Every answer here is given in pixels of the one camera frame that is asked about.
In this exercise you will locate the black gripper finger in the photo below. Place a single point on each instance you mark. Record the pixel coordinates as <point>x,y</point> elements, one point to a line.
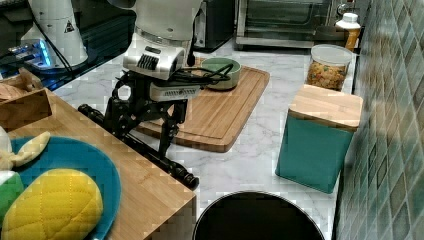
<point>119,120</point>
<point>169,131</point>

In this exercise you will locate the cream plush toy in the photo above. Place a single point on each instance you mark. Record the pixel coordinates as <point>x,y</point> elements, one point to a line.
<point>28,152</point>

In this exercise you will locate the black utensil holder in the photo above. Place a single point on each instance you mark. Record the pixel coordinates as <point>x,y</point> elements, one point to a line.
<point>251,215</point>

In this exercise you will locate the wooden drawer box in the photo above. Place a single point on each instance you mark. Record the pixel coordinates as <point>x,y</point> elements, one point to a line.
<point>140,201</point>

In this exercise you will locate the green ceramic bowl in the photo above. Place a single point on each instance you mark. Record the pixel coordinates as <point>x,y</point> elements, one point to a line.
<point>226,66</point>

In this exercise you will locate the teal canister with wooden lid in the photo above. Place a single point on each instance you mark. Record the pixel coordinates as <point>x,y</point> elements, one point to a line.
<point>319,128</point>

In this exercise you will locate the small wooden card holder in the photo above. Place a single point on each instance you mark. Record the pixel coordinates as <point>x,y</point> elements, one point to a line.
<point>24,100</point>

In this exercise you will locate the black toaster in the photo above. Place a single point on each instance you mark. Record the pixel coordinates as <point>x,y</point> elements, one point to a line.
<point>214,24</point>

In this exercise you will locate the white cap bottle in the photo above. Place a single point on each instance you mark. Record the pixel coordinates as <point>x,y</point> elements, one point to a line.
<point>349,23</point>

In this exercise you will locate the clear cereal jar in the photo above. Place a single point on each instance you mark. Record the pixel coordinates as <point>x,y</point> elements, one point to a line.
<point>328,67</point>

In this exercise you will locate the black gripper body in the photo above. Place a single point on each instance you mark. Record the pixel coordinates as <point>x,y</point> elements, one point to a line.
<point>135,88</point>

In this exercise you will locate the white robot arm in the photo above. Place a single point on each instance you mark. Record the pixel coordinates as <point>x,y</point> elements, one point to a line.
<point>157,61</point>

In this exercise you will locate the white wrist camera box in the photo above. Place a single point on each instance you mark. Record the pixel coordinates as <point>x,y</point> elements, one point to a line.
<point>171,93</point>

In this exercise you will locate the yellow plush fruit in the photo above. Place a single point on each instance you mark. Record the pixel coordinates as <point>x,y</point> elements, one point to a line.
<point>61,204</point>

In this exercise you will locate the stainless toaster oven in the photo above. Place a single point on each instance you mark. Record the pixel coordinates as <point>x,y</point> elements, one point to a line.
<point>287,23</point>

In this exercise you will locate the bamboo cutting board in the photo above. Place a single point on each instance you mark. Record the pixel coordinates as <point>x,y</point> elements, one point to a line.
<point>214,119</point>

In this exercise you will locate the black pipe drawer handle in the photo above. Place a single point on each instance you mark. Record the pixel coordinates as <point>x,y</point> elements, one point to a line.
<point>174,169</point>

